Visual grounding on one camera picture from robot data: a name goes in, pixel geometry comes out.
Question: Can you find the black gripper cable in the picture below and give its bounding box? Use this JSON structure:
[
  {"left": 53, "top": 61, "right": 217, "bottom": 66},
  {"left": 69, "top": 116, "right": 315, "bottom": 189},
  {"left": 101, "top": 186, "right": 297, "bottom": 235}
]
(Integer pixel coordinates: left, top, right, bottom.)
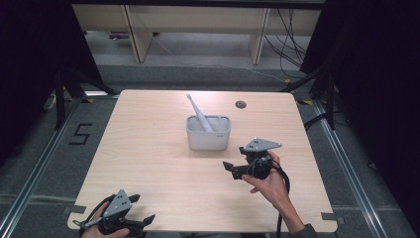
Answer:
[
  {"left": 78, "top": 193, "right": 117, "bottom": 238},
  {"left": 270, "top": 163, "right": 292, "bottom": 238}
]

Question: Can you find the person's left hand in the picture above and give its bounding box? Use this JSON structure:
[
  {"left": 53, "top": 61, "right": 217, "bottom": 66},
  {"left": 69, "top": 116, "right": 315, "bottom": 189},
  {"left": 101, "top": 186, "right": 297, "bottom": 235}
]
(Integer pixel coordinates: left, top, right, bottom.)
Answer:
[{"left": 81, "top": 201, "right": 131, "bottom": 238}]

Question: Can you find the black curtain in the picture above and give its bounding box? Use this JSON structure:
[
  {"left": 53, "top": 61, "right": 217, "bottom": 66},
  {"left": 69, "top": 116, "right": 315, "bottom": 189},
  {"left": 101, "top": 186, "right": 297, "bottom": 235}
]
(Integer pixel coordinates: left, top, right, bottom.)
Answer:
[
  {"left": 0, "top": 0, "right": 104, "bottom": 168},
  {"left": 299, "top": 0, "right": 420, "bottom": 229}
]

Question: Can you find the aluminium floor rail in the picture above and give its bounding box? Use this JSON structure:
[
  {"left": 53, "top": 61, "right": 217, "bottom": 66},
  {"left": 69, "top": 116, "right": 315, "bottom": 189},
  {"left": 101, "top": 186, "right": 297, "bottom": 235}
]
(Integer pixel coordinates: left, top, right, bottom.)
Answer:
[
  {"left": 310, "top": 98, "right": 388, "bottom": 238},
  {"left": 0, "top": 95, "right": 84, "bottom": 238}
]

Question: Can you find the black metal stand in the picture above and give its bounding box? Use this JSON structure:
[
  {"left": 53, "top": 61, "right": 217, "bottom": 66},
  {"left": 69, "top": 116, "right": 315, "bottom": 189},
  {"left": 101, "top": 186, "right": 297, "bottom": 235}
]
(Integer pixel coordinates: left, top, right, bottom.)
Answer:
[
  {"left": 53, "top": 63, "right": 118, "bottom": 131},
  {"left": 279, "top": 63, "right": 339, "bottom": 132}
]

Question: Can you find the bundle of black cables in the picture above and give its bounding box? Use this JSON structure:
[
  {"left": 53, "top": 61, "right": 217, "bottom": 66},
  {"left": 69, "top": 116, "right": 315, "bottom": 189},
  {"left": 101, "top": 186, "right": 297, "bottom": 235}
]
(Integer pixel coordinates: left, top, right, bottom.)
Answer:
[{"left": 262, "top": 8, "right": 309, "bottom": 79}]

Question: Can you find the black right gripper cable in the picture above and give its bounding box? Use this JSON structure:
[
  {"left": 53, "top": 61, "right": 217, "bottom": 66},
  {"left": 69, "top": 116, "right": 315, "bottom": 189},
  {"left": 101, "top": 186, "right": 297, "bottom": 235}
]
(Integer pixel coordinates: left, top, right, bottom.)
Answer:
[{"left": 270, "top": 163, "right": 292, "bottom": 238}]

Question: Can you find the beige wooden desk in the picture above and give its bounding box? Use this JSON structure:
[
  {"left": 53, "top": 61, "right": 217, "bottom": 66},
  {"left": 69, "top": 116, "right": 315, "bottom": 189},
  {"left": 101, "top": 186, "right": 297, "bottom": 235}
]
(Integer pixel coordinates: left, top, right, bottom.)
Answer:
[{"left": 71, "top": 3, "right": 323, "bottom": 66}]

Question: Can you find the white coiled cable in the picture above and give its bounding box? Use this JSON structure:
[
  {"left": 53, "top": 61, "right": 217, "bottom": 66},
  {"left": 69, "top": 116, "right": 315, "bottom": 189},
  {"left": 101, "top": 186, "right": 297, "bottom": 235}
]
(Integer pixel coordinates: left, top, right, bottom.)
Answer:
[{"left": 42, "top": 93, "right": 57, "bottom": 111}]

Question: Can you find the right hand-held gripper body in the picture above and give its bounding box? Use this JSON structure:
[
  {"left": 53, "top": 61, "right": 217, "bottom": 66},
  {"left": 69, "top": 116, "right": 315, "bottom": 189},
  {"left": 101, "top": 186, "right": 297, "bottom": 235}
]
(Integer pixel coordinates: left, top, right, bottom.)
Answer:
[{"left": 238, "top": 137, "right": 283, "bottom": 181}]

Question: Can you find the grey toothbrush holder box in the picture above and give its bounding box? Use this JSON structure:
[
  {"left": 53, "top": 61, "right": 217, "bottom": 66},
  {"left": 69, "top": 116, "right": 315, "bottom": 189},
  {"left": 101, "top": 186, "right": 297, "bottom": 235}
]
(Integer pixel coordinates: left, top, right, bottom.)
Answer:
[{"left": 185, "top": 114, "right": 233, "bottom": 152}]

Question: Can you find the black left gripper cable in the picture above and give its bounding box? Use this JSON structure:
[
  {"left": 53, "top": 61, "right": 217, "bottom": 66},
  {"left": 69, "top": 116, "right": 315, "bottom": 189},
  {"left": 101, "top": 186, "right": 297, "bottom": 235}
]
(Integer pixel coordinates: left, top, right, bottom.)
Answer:
[{"left": 78, "top": 193, "right": 117, "bottom": 238}]

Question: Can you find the white electric toothbrush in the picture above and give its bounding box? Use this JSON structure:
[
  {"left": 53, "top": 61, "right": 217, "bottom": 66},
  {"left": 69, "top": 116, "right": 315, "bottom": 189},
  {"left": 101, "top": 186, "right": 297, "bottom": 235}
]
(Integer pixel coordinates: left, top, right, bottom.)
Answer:
[{"left": 185, "top": 92, "right": 215, "bottom": 134}]

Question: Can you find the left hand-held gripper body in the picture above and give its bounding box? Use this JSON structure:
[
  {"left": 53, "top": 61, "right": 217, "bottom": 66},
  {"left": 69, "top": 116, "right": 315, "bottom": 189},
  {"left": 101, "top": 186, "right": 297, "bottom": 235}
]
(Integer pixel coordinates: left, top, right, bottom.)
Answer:
[{"left": 72, "top": 188, "right": 147, "bottom": 238}]

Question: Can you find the person's right hand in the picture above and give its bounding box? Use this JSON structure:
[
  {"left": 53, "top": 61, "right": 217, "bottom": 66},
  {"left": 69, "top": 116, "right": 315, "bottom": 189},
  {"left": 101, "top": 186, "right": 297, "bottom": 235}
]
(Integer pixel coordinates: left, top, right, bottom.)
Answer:
[{"left": 241, "top": 150, "right": 290, "bottom": 208}]

